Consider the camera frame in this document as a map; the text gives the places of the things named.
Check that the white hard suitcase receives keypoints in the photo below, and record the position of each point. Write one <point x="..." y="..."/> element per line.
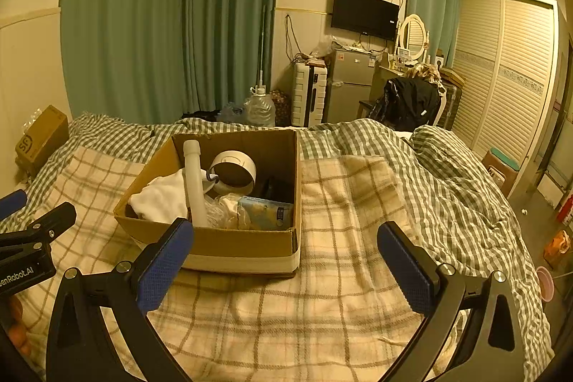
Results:
<point x="309" y="93"/>

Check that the oval white vanity mirror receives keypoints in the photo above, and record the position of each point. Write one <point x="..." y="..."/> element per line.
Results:
<point x="412" y="35"/>

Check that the pink plastic basin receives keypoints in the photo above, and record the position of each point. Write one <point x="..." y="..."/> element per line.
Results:
<point x="546" y="283"/>

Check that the beige plaid blanket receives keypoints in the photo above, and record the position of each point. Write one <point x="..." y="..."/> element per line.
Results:
<point x="313" y="297"/>

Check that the dark patterned bag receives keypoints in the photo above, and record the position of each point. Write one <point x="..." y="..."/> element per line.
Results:
<point x="283" y="107"/>

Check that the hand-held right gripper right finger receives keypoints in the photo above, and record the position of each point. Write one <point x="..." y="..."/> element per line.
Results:
<point x="405" y="270"/>

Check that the black jacket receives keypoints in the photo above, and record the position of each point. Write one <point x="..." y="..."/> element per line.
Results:
<point x="407" y="100"/>

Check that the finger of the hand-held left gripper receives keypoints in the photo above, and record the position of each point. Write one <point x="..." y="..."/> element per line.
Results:
<point x="13" y="203"/>
<point x="53" y="218"/>

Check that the dark green curtain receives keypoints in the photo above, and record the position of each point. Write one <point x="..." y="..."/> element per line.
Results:
<point x="156" y="15"/>

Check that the blue and yellow packet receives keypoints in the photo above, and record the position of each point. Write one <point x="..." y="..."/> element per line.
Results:
<point x="264" y="214"/>

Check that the person's left hand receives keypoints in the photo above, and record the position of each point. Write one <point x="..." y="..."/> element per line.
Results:
<point x="18" y="335"/>

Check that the cream vanity table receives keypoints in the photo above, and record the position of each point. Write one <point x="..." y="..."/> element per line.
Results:
<point x="387" y="73"/>

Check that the orange plastic bag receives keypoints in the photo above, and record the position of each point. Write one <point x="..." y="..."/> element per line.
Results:
<point x="557" y="247"/>

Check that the closed cardboard shipping box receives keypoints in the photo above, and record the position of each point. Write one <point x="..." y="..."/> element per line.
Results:
<point x="42" y="140"/>

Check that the blond plush toy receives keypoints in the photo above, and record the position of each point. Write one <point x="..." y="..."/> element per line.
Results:
<point x="423" y="73"/>

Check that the white louvred wardrobe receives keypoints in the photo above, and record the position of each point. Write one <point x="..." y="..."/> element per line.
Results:
<point x="497" y="73"/>

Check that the brown stool with green top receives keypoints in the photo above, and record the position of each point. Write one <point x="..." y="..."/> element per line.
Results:
<point x="501" y="167"/>

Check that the red bottle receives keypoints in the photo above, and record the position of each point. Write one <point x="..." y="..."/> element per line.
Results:
<point x="566" y="209"/>

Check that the white pole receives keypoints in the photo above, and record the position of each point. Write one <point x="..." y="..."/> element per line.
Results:
<point x="261" y="46"/>

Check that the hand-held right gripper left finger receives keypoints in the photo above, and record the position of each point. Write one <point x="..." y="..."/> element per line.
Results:
<point x="163" y="270"/>

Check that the large clear water bottle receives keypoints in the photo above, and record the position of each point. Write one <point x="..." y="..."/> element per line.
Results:
<point x="259" y="109"/>

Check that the silver small fridge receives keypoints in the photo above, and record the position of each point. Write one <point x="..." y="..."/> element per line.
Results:
<point x="347" y="91"/>

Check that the black wall television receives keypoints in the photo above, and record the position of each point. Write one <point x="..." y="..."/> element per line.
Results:
<point x="365" y="13"/>

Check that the white plastic tube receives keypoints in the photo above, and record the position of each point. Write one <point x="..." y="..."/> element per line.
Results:
<point x="194" y="185"/>

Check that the dark plaid suitcase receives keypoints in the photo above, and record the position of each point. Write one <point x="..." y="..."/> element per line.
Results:
<point x="450" y="100"/>

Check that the crumpled clear plastic bottles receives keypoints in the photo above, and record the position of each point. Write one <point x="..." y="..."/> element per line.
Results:
<point x="230" y="113"/>

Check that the brown cardboard box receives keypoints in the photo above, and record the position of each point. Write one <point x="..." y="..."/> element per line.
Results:
<point x="250" y="241"/>

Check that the clear plastic bag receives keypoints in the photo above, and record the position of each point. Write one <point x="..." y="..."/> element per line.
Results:
<point x="324" y="46"/>

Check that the white tape roll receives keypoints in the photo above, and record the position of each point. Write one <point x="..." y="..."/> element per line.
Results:
<point x="237" y="160"/>

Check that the green checked duvet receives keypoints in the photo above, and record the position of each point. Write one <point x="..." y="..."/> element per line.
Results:
<point x="447" y="194"/>

